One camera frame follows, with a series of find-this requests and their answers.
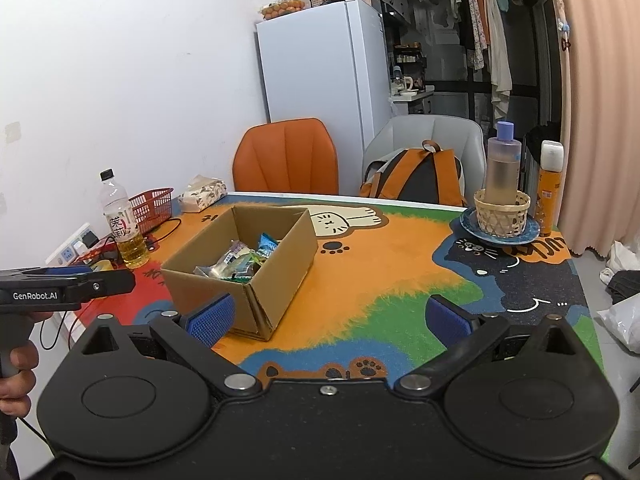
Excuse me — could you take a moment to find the blue snack packet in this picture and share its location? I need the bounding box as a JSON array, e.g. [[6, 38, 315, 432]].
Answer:
[[256, 232, 280, 261]]

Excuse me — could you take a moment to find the red plastic basket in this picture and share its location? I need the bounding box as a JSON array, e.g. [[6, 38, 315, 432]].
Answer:
[[129, 188, 174, 235]]

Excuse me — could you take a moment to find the floral hanging garment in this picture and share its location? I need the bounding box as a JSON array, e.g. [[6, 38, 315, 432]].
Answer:
[[466, 0, 488, 71]]

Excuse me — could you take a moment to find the black cloth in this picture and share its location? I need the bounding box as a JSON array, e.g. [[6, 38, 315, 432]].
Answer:
[[606, 269, 640, 306]]

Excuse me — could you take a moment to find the clear egg carton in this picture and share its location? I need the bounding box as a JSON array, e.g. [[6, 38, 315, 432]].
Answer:
[[259, 0, 306, 21]]

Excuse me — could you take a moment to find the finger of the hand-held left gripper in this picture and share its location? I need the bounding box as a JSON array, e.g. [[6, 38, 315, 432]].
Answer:
[[0, 266, 96, 283], [75, 268, 136, 305]]

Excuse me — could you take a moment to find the black cable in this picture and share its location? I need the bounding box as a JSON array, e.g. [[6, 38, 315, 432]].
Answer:
[[142, 217, 183, 251]]

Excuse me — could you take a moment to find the brown cardboard box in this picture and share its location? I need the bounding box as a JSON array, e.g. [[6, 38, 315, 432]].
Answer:
[[160, 204, 319, 342]]

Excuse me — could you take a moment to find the orange chair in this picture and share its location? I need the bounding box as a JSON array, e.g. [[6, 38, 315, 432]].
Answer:
[[232, 118, 340, 196]]

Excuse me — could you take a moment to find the person's left hand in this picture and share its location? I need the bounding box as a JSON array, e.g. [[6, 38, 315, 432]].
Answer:
[[0, 311, 53, 416]]

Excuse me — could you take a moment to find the small white plastic bag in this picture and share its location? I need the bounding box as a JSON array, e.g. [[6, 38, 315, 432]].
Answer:
[[599, 240, 640, 286]]

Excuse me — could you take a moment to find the orange spray can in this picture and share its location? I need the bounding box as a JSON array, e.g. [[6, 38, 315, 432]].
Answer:
[[537, 140, 564, 237]]

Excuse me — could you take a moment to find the large white plastic bag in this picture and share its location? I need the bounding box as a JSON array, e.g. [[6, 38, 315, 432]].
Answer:
[[595, 290, 640, 353]]

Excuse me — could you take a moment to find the clear tea bottle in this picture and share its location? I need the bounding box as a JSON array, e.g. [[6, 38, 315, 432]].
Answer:
[[100, 168, 150, 269]]

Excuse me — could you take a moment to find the printed tissue pack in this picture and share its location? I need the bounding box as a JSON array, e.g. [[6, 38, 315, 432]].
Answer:
[[177, 174, 228, 213]]

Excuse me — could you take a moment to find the white hanging garment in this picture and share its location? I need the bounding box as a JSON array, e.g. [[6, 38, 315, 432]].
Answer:
[[482, 0, 513, 118]]

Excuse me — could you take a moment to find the grey chair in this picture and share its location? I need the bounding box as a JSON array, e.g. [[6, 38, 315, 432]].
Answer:
[[362, 115, 486, 206]]

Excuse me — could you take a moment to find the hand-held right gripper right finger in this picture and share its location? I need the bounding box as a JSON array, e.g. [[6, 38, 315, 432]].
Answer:
[[395, 295, 576, 398]]

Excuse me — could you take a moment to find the blue plate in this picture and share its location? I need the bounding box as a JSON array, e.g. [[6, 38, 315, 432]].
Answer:
[[459, 207, 541, 246]]

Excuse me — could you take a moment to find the white counter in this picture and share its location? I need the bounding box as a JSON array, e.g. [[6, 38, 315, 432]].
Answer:
[[390, 87, 436, 103]]

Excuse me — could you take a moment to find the clear bottle purple cap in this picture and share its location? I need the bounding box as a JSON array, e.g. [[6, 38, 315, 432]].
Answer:
[[486, 121, 522, 206]]

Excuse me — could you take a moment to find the white refrigerator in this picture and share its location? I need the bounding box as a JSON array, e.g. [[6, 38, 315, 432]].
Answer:
[[256, 0, 392, 193]]

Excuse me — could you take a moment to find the woven bamboo basket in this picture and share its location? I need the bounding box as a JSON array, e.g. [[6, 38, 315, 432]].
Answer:
[[473, 189, 531, 237]]

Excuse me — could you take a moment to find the orange and black backpack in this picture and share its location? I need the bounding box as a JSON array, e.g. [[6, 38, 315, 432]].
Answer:
[[359, 140, 466, 207]]

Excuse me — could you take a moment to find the white power strip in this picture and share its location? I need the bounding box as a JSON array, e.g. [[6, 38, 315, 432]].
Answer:
[[46, 222, 101, 267]]

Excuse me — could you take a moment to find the long white bread packet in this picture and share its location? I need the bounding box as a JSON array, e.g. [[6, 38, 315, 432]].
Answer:
[[216, 240, 253, 268]]

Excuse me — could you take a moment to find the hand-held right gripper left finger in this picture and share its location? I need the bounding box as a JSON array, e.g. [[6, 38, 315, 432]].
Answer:
[[75, 294, 262, 400]]

